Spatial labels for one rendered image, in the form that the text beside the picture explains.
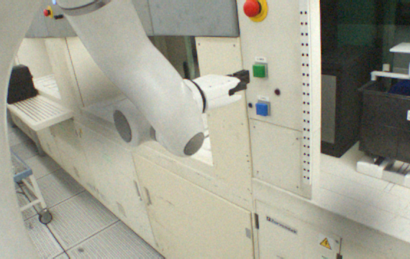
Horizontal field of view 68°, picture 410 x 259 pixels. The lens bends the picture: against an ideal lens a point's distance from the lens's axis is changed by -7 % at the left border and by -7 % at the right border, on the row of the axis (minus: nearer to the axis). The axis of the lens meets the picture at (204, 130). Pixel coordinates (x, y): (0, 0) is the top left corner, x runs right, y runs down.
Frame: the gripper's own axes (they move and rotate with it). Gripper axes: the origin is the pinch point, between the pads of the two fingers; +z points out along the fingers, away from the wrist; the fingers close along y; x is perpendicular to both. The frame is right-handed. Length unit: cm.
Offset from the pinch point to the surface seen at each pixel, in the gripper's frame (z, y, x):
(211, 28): 5.8, -14.4, 10.5
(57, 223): -25, -170, -120
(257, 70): 5.5, 0.2, 0.3
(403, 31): 97, 7, -4
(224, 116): 6.6, -14.4, -14.9
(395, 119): 26.5, 27.0, -14.3
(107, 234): -4, -129, -120
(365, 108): 26.5, 18.9, -13.0
